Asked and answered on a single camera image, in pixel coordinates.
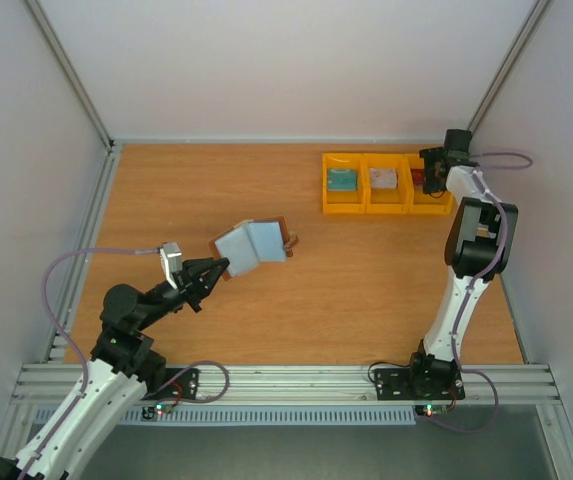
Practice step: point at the red card stack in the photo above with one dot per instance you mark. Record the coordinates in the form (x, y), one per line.
(417, 176)

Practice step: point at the teal card stack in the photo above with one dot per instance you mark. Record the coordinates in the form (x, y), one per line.
(341, 180)

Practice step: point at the white card stack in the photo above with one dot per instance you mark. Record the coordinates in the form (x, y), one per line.
(383, 178)

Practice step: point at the left small circuit board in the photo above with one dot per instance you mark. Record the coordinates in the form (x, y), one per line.
(158, 411)

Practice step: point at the right yellow bin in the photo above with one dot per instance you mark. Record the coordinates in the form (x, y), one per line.
(423, 204)

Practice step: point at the right aluminium frame post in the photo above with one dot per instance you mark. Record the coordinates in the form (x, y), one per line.
(510, 60)

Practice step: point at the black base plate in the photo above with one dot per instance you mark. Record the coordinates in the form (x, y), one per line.
(182, 388)
(398, 384)

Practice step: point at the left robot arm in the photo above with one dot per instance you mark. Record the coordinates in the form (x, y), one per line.
(121, 371)

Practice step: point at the grey slotted cable duct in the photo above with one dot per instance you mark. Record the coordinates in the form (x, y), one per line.
(231, 416)

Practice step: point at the aluminium front rail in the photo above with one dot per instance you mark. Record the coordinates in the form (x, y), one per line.
(530, 384)

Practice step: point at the right small circuit board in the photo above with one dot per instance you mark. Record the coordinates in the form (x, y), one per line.
(431, 410)

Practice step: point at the aluminium frame post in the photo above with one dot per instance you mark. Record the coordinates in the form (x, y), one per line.
(510, 60)
(55, 46)

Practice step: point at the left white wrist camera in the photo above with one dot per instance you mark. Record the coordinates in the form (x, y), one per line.
(171, 262)

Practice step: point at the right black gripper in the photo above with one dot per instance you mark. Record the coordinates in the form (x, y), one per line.
(431, 171)

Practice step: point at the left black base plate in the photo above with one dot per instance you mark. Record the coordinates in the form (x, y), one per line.
(182, 388)

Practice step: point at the brown leather card holder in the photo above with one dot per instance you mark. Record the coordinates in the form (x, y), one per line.
(273, 241)

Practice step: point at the middle yellow bin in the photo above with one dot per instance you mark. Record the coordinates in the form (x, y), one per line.
(388, 202)

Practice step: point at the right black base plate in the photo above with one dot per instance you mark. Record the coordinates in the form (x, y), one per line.
(398, 384)

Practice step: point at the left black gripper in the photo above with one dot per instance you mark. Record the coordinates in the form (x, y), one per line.
(192, 280)

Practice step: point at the yellow bin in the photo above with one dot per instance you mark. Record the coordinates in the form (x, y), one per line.
(423, 204)
(388, 202)
(343, 202)

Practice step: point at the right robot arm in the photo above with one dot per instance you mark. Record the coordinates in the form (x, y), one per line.
(476, 251)

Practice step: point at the left aluminium frame post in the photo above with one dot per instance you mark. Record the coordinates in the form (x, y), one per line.
(55, 46)

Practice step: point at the small circuit board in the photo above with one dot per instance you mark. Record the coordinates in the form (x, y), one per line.
(431, 410)
(158, 411)

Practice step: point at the left yellow bin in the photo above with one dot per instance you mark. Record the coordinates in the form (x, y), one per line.
(343, 202)

